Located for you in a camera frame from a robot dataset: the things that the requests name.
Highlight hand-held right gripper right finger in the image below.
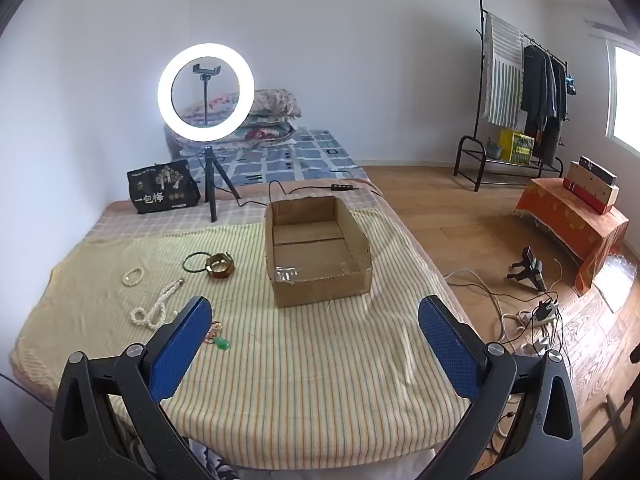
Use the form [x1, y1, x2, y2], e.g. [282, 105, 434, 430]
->
[417, 295, 585, 480]

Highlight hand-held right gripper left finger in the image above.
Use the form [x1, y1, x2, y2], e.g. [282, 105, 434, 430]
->
[49, 296, 213, 480]

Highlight green pendant red cord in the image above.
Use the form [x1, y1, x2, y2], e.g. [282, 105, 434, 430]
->
[202, 317, 231, 350]

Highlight long pearl necklace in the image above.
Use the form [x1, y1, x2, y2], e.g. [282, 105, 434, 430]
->
[130, 280, 183, 331]

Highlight white power strip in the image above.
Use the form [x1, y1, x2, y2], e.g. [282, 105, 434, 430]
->
[532, 297, 561, 323]

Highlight small black floor tripod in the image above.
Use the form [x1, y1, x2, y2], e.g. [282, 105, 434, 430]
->
[506, 246, 548, 293]

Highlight floral patterned fabric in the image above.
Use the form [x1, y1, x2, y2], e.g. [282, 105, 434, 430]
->
[190, 437, 241, 480]

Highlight black printed bag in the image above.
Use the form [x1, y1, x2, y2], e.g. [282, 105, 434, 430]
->
[126, 160, 202, 215]

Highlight black tabletop tripod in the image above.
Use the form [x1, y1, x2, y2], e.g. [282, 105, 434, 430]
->
[192, 146, 242, 223]

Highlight table with orange cloth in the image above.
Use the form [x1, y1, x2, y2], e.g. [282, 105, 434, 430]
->
[515, 177, 630, 296]

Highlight yellow plastic crate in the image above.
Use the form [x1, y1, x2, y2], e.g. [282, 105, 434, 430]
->
[499, 128, 536, 166]

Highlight blue checked quilt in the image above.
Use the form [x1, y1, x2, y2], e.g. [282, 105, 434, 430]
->
[167, 127, 371, 196]

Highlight dark long box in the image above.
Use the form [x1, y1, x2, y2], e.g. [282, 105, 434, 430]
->
[577, 156, 618, 187]

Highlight floral pillow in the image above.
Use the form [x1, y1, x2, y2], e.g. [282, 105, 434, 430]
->
[250, 89, 303, 117]

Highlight dark hanging clothes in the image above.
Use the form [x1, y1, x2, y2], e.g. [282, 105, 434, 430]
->
[520, 44, 571, 158]

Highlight green striped towel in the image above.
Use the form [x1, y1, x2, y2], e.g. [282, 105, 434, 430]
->
[484, 11, 526, 130]

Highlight window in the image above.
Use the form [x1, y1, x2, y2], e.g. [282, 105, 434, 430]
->
[606, 40, 640, 153]

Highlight black metal clothes rack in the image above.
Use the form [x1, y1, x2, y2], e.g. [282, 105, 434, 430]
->
[454, 0, 571, 192]

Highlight tangle of floor cables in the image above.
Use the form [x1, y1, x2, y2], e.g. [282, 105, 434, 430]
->
[445, 260, 576, 361]

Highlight black cord bracelet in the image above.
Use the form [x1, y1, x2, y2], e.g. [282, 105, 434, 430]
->
[182, 251, 211, 273]

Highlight black cable with inline remote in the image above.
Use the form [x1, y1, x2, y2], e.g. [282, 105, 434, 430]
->
[235, 179, 383, 208]

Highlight white ring light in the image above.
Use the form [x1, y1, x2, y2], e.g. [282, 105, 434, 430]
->
[158, 42, 256, 142]

